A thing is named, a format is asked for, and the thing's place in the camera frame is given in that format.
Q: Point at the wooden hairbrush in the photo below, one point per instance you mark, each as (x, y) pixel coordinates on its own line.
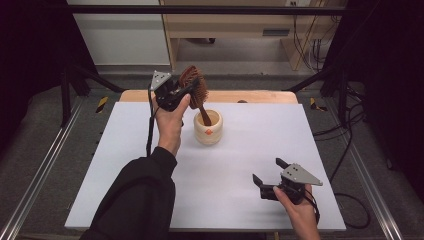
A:
(195, 83)

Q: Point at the black horizontal frame bar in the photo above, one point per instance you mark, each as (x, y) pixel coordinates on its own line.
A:
(200, 10)

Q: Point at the white cabinet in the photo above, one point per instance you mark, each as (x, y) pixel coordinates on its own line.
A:
(123, 36)

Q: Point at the yellow black tape marker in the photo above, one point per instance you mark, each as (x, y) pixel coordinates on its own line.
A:
(315, 104)
(102, 104)

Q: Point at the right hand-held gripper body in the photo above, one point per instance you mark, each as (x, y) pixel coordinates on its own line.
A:
(295, 191)

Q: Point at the black curtain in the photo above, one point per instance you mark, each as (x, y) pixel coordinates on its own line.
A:
(383, 66)
(33, 50)

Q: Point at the person's right hand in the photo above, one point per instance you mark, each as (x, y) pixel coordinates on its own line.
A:
(301, 220)

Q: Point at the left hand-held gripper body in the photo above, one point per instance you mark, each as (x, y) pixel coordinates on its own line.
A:
(165, 95)

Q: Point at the person's left hand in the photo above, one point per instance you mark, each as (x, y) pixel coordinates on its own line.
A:
(170, 130)

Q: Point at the aluminium rail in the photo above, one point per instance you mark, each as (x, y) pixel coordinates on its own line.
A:
(370, 186)
(36, 176)

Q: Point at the light wooden desk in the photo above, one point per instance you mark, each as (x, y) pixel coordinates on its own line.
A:
(233, 25)

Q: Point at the cream ringed cup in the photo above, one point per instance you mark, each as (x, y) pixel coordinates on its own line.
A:
(208, 133)

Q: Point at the dark label on desk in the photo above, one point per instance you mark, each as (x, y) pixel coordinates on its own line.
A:
(276, 32)

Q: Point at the black metal frame strut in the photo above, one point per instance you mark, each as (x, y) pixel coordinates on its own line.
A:
(65, 96)
(342, 96)

